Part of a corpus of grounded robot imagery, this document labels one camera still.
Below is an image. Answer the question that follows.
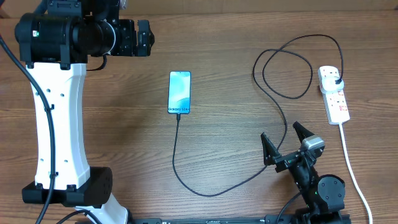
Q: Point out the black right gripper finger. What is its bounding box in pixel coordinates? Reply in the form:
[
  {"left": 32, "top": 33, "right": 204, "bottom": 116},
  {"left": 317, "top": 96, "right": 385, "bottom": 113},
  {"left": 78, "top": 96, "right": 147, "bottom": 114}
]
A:
[
  {"left": 293, "top": 121, "right": 314, "bottom": 145},
  {"left": 261, "top": 133, "right": 281, "bottom": 166}
]

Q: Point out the blue Samsung Galaxy smartphone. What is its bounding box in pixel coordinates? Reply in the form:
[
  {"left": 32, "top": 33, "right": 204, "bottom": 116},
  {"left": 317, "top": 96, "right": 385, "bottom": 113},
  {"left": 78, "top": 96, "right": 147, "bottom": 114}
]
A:
[{"left": 167, "top": 71, "right": 191, "bottom": 114}]

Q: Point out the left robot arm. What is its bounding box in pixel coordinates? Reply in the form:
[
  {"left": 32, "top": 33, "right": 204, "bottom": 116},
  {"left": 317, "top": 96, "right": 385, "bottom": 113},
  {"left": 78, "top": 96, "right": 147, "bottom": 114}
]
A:
[{"left": 15, "top": 0, "right": 155, "bottom": 223}]

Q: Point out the white charger plug adapter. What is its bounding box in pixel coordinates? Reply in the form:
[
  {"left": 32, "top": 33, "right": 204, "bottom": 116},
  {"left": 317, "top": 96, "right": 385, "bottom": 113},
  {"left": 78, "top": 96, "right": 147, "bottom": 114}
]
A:
[{"left": 320, "top": 77, "right": 345, "bottom": 94}]

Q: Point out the white power strip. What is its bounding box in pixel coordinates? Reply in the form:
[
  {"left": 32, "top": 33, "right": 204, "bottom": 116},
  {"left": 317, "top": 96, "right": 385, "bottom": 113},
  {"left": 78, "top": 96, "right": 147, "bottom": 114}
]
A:
[{"left": 318, "top": 65, "right": 350, "bottom": 125}]

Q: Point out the white power strip cord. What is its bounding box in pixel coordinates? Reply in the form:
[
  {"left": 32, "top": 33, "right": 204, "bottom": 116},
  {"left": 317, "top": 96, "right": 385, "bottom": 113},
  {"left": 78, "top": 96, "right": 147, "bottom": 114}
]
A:
[{"left": 338, "top": 123, "right": 374, "bottom": 224}]

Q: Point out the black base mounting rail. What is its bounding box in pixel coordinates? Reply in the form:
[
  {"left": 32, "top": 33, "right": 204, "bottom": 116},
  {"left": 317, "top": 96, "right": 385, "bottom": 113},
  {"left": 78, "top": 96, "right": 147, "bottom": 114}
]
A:
[{"left": 74, "top": 214, "right": 352, "bottom": 224}]

